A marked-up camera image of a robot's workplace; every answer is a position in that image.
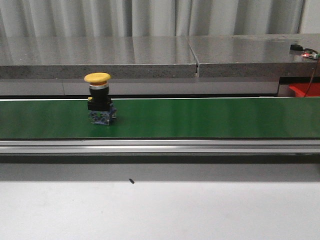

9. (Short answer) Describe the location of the green conveyor belt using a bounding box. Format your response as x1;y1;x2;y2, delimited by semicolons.
0;97;320;139

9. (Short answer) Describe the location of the yellow mushroom push button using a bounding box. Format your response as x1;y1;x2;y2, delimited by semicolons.
84;72;117;126

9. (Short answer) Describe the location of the grey pleated curtain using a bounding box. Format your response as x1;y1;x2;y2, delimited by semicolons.
0;0;305;37

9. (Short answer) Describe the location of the aluminium conveyor side rail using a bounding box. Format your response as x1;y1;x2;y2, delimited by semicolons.
0;139;320;155

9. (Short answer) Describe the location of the red plastic bin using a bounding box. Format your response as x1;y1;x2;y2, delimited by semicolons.
289;83;320;98

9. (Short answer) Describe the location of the grey stone counter slab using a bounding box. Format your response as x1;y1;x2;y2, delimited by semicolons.
0;36;197;79

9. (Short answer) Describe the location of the small green circuit board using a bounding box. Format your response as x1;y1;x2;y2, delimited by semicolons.
302;50;320;60

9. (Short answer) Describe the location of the black plug connector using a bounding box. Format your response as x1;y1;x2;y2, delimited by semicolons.
290;44;304;52

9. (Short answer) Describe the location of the thin red wire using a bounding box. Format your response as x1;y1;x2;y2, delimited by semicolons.
302;57;319;98

